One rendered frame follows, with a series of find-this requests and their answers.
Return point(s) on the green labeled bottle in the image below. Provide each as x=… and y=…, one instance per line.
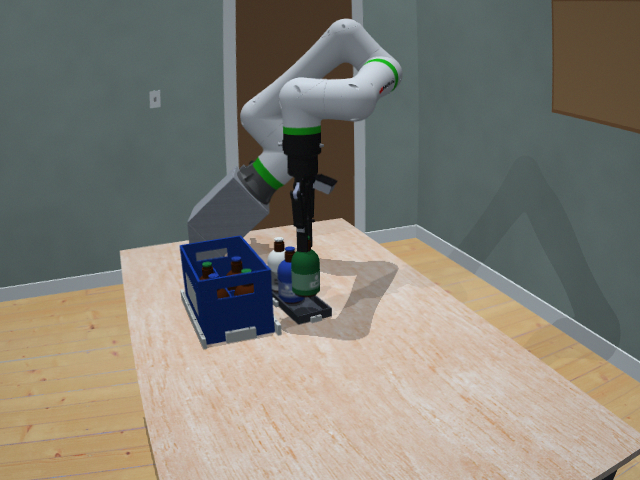
x=305, y=269

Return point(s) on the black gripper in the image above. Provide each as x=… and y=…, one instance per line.
x=303, y=197

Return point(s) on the blue crate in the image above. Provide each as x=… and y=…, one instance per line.
x=217, y=316

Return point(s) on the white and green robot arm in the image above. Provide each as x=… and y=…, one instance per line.
x=303, y=102

